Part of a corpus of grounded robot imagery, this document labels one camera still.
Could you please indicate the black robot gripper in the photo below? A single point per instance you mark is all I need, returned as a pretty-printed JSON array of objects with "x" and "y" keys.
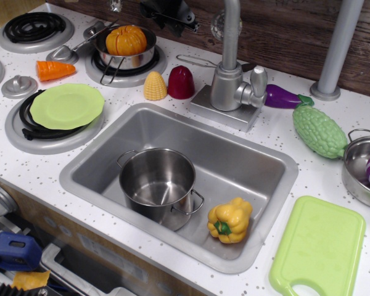
[{"x": 175, "y": 13}]

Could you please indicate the silver toy faucet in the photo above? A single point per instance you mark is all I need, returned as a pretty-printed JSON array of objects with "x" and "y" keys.
[{"x": 230, "y": 100}]

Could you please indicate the orange toy pumpkin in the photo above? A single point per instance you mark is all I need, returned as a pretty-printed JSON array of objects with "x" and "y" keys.
[{"x": 126, "y": 40}]

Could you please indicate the small steel pan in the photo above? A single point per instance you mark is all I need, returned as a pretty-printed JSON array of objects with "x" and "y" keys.
[{"x": 126, "y": 62}]

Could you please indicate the clear crystal knob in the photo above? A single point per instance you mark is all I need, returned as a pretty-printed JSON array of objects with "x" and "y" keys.
[{"x": 217, "y": 25}]

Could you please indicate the red toy pepper piece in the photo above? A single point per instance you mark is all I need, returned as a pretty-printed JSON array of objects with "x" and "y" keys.
[{"x": 181, "y": 83}]

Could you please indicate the yellow toy corn piece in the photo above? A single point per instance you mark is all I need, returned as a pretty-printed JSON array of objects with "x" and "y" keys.
[{"x": 154, "y": 87}]

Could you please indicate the back right stove burner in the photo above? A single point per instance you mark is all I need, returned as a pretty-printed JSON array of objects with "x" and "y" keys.
[{"x": 107, "y": 76}]

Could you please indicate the silver ladle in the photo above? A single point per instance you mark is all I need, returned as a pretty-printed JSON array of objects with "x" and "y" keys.
[{"x": 68, "y": 55}]

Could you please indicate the purple toy eggplant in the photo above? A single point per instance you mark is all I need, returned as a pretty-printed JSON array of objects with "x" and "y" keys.
[{"x": 280, "y": 98}]

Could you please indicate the orange toy carrot piece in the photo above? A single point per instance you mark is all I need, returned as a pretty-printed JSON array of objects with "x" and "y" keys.
[{"x": 52, "y": 70}]

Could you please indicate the light green plate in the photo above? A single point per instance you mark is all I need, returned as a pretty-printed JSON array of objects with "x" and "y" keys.
[{"x": 67, "y": 106}]

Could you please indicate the back left stove burner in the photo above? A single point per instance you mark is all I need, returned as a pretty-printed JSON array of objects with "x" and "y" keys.
[{"x": 35, "y": 32}]

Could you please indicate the silver sink basin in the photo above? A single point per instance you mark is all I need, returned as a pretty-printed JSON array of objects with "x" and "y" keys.
[{"x": 226, "y": 167}]

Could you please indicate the steel pot in sink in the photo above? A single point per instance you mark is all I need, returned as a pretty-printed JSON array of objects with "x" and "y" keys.
[{"x": 159, "y": 184}]

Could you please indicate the silver stove knob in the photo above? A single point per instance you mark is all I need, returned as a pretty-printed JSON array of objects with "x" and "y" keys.
[{"x": 19, "y": 87}]

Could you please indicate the grey vertical pole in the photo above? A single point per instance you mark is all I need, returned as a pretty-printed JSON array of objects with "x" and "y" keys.
[{"x": 326, "y": 88}]

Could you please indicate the front stove burner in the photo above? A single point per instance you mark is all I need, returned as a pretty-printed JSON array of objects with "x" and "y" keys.
[{"x": 26, "y": 135}]

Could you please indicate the green toy bitter gourd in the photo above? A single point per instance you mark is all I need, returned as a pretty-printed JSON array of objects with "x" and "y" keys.
[{"x": 319, "y": 132}]

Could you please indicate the yellow toy bell pepper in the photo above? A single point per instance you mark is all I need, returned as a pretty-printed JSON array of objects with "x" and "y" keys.
[{"x": 229, "y": 222}]

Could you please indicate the steel pot at right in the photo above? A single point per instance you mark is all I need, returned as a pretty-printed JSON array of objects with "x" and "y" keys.
[{"x": 355, "y": 159}]

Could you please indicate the light green cutting board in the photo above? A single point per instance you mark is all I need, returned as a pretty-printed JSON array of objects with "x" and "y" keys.
[{"x": 320, "y": 248}]

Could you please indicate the blue clamp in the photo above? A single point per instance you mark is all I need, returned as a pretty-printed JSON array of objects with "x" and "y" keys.
[{"x": 19, "y": 252}]

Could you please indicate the yellow tape piece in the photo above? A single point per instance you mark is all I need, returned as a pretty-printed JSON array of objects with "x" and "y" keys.
[{"x": 27, "y": 280}]

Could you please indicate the wire utensil handle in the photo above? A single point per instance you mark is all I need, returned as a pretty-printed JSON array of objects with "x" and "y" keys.
[{"x": 196, "y": 61}]

